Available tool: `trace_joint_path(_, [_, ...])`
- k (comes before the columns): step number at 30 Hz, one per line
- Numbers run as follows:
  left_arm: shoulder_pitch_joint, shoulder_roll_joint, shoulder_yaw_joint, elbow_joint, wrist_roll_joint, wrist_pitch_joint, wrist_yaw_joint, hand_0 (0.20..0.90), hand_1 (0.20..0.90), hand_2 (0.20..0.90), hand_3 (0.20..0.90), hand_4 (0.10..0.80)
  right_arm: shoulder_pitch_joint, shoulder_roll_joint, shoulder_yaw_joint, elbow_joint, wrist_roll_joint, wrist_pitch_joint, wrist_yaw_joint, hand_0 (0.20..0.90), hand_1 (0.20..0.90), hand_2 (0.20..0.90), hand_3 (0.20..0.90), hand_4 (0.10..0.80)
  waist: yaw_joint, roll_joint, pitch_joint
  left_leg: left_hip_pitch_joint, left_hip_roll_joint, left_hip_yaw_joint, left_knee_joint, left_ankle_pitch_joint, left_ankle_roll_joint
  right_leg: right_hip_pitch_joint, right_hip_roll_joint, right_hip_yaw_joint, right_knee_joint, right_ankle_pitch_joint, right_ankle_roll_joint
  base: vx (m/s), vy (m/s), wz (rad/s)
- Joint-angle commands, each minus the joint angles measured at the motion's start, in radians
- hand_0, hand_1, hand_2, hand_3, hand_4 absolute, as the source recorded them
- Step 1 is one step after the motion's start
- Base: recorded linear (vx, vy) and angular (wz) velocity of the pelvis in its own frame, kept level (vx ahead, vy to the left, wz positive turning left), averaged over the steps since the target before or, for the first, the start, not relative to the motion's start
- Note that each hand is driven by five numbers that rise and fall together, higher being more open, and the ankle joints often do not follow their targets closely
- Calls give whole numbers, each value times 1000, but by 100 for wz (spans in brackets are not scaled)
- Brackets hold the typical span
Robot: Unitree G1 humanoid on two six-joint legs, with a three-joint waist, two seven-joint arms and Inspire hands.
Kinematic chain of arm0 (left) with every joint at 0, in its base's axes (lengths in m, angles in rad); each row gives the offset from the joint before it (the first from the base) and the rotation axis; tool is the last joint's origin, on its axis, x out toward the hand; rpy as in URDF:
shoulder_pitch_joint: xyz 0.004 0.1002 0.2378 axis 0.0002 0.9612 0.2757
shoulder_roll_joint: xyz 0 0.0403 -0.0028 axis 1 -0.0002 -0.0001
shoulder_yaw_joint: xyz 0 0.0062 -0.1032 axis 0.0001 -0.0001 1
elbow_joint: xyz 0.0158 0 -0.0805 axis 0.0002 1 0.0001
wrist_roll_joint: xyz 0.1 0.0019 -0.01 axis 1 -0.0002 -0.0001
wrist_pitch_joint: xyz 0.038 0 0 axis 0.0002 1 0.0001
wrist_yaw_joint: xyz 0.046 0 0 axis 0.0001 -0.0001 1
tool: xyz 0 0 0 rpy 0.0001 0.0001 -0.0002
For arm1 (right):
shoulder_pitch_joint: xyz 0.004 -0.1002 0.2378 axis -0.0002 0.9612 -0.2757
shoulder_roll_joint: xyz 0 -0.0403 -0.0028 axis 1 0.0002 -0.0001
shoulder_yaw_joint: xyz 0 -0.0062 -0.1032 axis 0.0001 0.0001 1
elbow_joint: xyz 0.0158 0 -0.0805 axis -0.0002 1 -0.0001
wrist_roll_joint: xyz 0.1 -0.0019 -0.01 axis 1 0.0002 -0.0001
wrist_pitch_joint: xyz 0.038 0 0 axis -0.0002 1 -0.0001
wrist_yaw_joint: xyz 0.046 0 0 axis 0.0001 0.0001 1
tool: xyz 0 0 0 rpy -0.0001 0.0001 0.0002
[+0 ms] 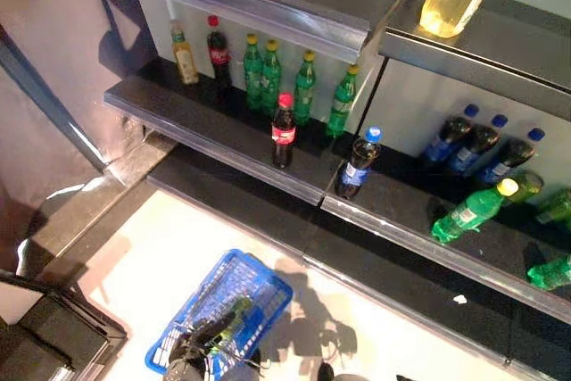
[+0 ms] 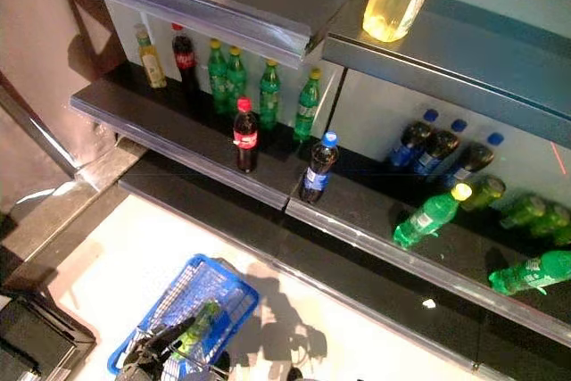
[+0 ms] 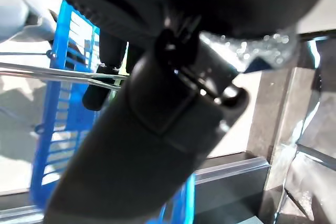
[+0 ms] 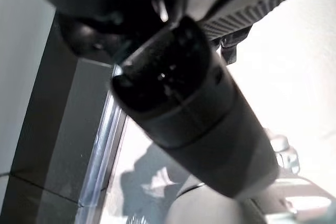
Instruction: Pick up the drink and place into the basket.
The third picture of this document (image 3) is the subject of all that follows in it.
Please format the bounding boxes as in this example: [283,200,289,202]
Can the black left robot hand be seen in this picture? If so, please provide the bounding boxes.
[7,0,336,224]

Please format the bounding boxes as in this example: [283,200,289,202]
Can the blue plastic shopping basket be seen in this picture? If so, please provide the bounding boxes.
[29,0,196,224]

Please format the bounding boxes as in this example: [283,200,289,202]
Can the metal wire basket handle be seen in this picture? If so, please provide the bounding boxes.
[0,62,129,80]
[0,70,123,89]

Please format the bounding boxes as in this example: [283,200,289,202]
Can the grey left robot leg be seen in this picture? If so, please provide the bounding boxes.
[0,0,58,44]

